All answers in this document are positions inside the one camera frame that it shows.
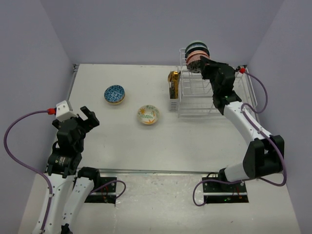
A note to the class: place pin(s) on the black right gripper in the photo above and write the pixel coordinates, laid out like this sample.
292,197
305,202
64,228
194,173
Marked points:
207,66

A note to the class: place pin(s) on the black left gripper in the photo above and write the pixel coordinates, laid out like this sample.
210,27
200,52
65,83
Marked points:
92,121

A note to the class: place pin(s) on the dark rim bowl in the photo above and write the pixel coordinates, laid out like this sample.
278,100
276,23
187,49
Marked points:
194,66

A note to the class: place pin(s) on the blue triangle pattern bowl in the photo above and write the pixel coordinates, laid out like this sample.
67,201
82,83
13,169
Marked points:
114,93

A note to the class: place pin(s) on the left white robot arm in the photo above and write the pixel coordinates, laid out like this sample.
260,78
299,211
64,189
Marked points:
69,184

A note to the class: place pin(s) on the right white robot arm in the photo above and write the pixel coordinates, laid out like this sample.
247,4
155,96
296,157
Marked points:
264,158

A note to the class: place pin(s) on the pink rim bowl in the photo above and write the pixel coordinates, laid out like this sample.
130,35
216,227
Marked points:
197,53

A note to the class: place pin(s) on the teal rim back bowl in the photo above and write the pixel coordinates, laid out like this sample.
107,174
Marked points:
196,45

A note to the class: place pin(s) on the gold utensil in holder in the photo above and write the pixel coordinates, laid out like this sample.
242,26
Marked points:
173,80

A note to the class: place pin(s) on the white perforated cutlery holder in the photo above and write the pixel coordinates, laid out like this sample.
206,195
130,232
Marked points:
173,104

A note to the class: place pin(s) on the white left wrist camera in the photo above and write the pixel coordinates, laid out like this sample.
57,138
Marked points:
64,111

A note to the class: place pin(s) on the white wire dish rack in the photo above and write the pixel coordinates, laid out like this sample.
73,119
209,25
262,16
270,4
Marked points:
195,95

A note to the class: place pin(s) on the aluminium table edge rail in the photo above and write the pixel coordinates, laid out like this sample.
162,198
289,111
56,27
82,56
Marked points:
72,80

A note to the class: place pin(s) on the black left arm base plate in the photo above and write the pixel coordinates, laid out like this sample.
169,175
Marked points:
105,195

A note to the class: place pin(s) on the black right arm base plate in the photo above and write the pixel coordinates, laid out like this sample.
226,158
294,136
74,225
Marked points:
218,193

